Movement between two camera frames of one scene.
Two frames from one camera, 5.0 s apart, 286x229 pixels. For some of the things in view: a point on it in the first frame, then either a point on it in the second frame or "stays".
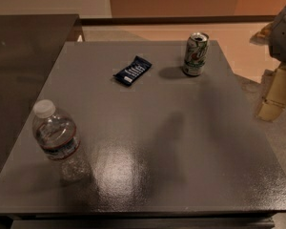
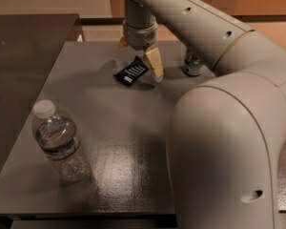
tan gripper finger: [280, 93] -> [153, 57]
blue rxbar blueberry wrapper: [132, 71] stays
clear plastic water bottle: [56, 135] stays
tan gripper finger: [262, 36] -> [123, 42]
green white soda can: [195, 53] stays
